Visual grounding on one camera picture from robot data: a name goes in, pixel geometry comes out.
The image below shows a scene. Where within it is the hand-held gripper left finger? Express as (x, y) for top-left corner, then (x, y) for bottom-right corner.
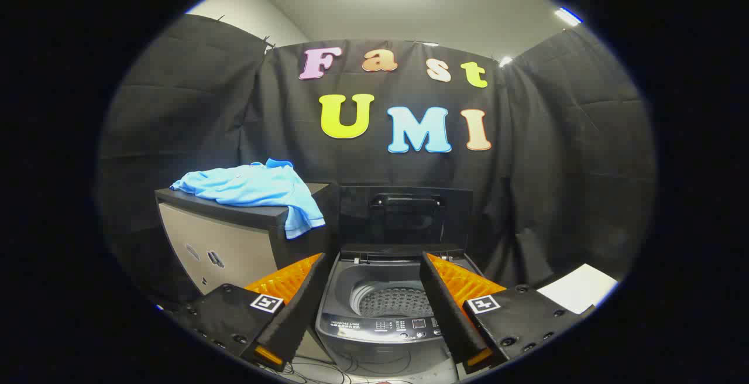
(176, 252), (332, 373)

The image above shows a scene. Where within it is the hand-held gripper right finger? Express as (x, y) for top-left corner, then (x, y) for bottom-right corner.
(419, 251), (595, 375)

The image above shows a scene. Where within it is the grey washing machine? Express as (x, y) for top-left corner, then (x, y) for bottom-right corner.
(315, 244), (487, 380)

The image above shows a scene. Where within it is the dark washing machine lid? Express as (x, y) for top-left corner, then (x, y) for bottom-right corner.
(338, 185), (473, 256)

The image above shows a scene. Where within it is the light blue polo shirt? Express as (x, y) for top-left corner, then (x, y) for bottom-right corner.
(170, 159), (326, 240)

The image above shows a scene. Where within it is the grey cabinet with dark top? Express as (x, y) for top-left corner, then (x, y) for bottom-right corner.
(154, 182), (340, 310)

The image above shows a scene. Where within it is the white sheet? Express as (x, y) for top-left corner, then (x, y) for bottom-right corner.
(537, 263), (619, 315)

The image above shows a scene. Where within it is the black backdrop cloth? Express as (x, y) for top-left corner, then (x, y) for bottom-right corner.
(98, 14), (657, 314)

